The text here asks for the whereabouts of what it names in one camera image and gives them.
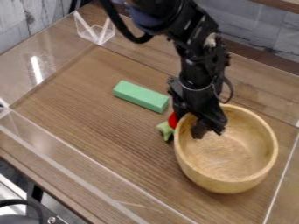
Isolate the clear acrylic enclosure wall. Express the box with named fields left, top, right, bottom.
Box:
left=0, top=17, right=299, bottom=224

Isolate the red plush strawberry fruit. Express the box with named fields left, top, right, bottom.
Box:
left=157, top=112, right=179, bottom=141

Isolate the light wooden bowl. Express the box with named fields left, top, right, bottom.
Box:
left=174, top=104, right=279, bottom=194

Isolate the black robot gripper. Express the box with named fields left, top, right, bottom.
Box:
left=167, top=73, right=237, bottom=140

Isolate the clear acrylic corner bracket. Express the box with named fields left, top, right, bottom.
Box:
left=74, top=10, right=117, bottom=46

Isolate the green rectangular foam block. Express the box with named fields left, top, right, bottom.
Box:
left=114, top=80, right=170, bottom=113

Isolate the black cable bottom left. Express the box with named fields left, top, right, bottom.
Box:
left=0, top=199, right=45, bottom=224

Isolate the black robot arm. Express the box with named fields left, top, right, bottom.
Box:
left=98, top=0, right=233, bottom=139

